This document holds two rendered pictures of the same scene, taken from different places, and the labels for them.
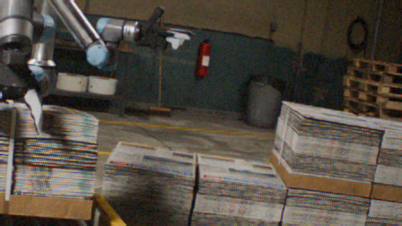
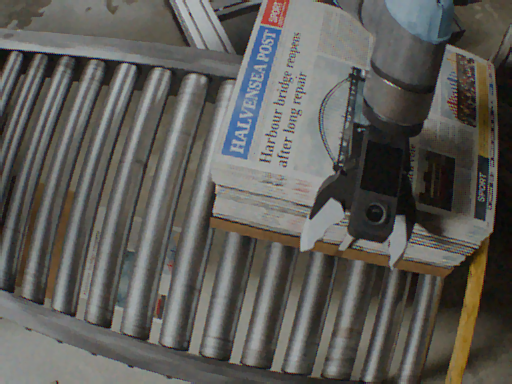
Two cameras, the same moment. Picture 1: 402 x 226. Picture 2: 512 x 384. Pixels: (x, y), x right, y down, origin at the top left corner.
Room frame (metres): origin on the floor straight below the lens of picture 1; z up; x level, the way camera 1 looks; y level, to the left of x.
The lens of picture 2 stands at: (0.93, 0.31, 1.77)
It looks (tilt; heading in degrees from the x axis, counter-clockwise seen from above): 73 degrees down; 23
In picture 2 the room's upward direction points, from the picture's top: 10 degrees clockwise
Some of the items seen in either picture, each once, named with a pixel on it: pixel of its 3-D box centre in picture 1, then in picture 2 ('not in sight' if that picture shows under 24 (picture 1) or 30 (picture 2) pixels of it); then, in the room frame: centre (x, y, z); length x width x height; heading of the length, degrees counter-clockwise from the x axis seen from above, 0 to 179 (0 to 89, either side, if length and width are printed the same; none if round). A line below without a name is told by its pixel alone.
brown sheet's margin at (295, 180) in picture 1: (317, 171); not in sight; (1.99, -0.60, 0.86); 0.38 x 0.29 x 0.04; 179
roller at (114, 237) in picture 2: not in sight; (124, 195); (1.10, 0.61, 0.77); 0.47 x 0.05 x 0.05; 20
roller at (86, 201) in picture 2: not in sight; (90, 186); (1.07, 0.67, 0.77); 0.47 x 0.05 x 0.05; 20
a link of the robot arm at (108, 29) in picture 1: (111, 30); not in sight; (2.28, 0.20, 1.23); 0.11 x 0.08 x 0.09; 81
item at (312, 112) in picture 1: (329, 115); not in sight; (1.98, -0.60, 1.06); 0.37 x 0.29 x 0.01; 179
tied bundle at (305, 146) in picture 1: (322, 147); not in sight; (1.99, -0.60, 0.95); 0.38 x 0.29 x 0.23; 179
